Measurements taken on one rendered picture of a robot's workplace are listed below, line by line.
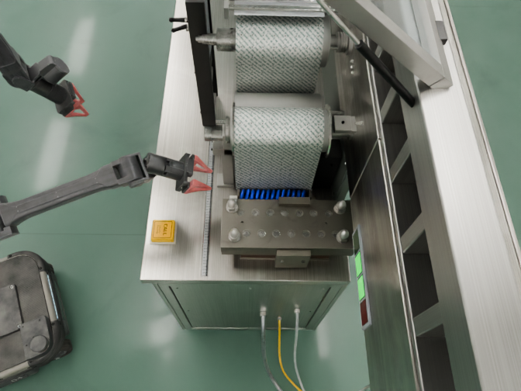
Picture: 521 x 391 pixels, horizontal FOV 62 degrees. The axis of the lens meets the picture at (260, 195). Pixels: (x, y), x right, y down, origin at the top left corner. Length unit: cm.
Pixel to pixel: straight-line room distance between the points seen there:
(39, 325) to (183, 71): 124
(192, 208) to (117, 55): 196
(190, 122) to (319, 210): 62
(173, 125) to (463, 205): 119
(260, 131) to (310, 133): 13
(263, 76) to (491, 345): 93
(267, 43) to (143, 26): 227
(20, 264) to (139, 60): 158
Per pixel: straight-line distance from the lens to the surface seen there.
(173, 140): 164
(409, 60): 77
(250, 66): 128
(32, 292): 228
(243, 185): 135
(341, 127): 120
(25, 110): 316
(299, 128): 116
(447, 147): 77
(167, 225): 145
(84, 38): 347
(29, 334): 218
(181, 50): 193
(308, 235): 132
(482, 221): 72
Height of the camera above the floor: 223
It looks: 62 degrees down
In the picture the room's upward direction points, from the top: 4 degrees clockwise
